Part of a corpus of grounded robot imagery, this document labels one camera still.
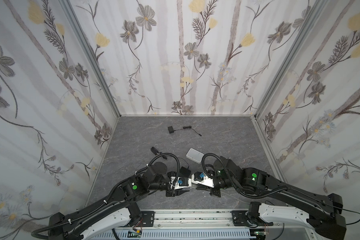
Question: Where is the black power adapter with cable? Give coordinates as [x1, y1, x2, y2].
[150, 146, 190, 169]

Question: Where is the black network switch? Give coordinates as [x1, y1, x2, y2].
[179, 167, 192, 178]

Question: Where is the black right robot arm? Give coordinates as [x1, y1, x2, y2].
[193, 153, 349, 240]

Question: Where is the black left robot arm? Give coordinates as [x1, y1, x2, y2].
[31, 153, 191, 240]

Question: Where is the far black power adapter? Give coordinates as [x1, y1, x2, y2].
[168, 126, 202, 137]

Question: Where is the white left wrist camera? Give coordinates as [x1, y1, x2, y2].
[171, 177, 192, 190]

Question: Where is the aluminium mounting rail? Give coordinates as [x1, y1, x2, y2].
[68, 208, 319, 230]

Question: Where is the white network switch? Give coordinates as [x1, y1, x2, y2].
[186, 148, 204, 164]

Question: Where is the white slotted cable duct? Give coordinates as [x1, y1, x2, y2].
[77, 229, 259, 240]

